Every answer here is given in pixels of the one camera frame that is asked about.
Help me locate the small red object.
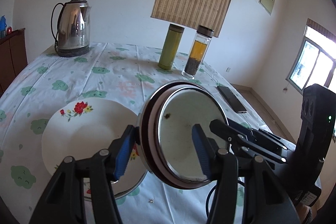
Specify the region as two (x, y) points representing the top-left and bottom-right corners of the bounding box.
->
(6, 27), (13, 35)

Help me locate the dark wooden sideboard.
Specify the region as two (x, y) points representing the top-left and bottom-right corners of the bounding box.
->
(0, 28), (27, 96)

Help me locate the glass tea bottle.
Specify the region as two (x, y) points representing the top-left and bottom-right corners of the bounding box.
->
(182, 25), (214, 79)

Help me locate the white red-flower deep plate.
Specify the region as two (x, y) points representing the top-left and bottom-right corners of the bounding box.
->
(41, 97), (144, 184)

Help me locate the green thermos bottle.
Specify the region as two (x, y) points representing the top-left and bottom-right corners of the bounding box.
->
(158, 24), (185, 70)

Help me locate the floral plastic tablecloth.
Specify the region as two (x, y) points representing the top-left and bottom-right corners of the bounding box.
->
(1, 43), (280, 223)

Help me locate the pink enamel bowl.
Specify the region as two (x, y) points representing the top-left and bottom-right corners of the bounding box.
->
(156, 88), (232, 184)

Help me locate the blue thermos jug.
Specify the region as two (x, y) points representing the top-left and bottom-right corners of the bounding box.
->
(0, 15), (7, 38)

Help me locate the stainless steel electric kettle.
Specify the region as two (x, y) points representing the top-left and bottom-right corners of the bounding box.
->
(52, 0), (91, 57)

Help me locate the black smartphone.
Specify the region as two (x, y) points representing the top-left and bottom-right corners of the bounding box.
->
(217, 86), (247, 114)

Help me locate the window with frame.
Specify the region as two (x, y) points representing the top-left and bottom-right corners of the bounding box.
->
(287, 19), (335, 93)

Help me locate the person's right hand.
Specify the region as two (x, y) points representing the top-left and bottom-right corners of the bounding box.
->
(295, 203), (320, 224)

